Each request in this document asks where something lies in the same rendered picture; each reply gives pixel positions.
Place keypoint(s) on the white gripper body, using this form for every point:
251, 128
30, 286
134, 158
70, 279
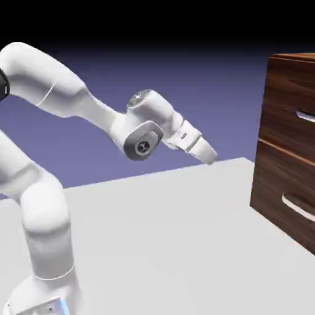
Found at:
203, 149

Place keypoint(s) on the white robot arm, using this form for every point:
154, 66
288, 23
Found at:
61, 93

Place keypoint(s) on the dark wood drawer front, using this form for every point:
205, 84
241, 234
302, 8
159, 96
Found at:
275, 182
283, 103

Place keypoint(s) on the dark wood cabinet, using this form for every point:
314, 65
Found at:
283, 147

